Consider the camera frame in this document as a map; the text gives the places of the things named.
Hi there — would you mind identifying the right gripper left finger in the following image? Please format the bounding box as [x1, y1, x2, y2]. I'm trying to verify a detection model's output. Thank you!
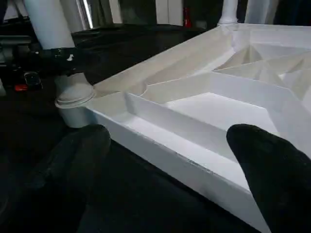
[0, 125, 111, 233]

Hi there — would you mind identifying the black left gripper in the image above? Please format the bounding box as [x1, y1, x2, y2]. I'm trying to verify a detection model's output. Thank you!
[0, 34, 92, 94]

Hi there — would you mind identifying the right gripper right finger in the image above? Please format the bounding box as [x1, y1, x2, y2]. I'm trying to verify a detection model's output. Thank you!
[226, 124, 311, 233]

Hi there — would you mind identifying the white plastic table leg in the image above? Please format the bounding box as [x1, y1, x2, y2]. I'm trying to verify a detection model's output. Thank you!
[23, 0, 96, 110]
[217, 0, 240, 27]

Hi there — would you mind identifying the white plastic table top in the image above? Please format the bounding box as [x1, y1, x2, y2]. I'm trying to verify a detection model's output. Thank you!
[57, 22, 311, 233]

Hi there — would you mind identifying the black work mat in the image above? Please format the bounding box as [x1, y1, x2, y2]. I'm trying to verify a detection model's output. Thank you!
[0, 22, 311, 233]

